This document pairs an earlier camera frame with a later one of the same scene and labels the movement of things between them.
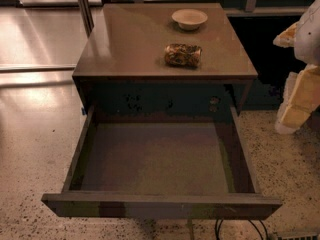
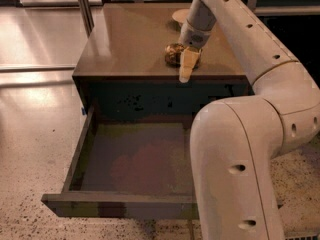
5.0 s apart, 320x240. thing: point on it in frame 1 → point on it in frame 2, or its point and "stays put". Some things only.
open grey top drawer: x=167 y=160 stays put
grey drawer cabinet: x=122 y=73 stays put
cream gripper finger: x=301 y=99 → x=189 y=58
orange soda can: x=182 y=55 stays put
